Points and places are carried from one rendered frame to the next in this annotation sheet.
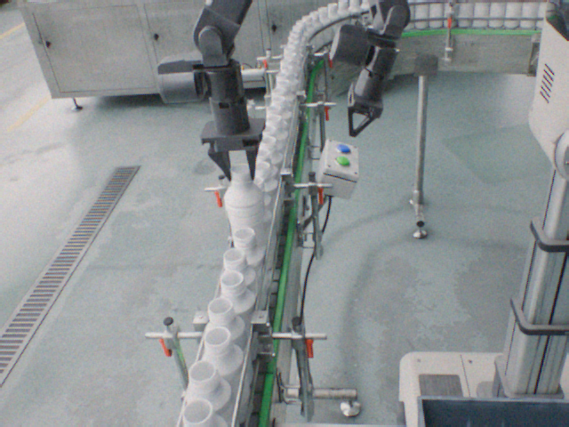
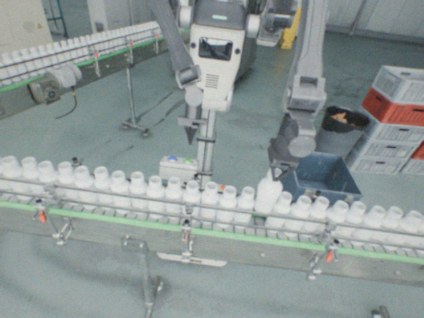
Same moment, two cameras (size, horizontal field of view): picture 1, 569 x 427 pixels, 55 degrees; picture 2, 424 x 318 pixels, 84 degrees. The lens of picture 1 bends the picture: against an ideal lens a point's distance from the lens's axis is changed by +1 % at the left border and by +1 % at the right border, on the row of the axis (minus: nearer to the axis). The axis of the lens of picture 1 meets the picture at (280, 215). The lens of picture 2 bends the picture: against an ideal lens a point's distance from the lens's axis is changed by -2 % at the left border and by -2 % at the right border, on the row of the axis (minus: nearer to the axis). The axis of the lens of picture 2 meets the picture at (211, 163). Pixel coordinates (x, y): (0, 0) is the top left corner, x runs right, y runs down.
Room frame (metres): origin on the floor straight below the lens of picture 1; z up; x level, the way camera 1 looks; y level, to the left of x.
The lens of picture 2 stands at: (1.10, 0.56, 1.70)
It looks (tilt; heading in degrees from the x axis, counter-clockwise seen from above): 40 degrees down; 260
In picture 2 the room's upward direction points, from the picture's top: 8 degrees clockwise
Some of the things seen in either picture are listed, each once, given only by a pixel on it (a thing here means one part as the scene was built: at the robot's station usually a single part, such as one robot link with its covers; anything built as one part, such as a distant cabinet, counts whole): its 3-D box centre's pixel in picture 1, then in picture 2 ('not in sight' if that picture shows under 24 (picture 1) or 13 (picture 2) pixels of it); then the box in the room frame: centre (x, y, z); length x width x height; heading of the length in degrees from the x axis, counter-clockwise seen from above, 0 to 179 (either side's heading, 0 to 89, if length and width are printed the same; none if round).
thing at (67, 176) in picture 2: (285, 109); (71, 183); (1.47, -0.05, 1.08); 0.06 x 0.06 x 0.17
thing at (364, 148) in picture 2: not in sight; (378, 140); (-1.18, -1.57, 0.33); 0.61 x 0.41 x 0.22; 176
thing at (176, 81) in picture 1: (195, 63); (302, 120); (0.83, 0.10, 1.45); 0.12 x 0.09 x 0.12; 81
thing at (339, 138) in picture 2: not in sight; (334, 140); (-0.63, -1.56, 0.32); 0.45 x 0.45 x 0.64
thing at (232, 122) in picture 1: (230, 116); (285, 144); (0.83, 0.06, 1.36); 0.10 x 0.07 x 0.07; 80
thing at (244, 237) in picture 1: (250, 269); (278, 212); (0.77, 0.07, 1.08); 0.06 x 0.06 x 0.17
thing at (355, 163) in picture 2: not in sight; (368, 156); (-1.18, -1.57, 0.11); 0.61 x 0.41 x 0.22; 176
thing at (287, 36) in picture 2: not in sight; (290, 27); (-1.99, -7.17, 0.55); 0.40 x 0.40 x 1.10; 80
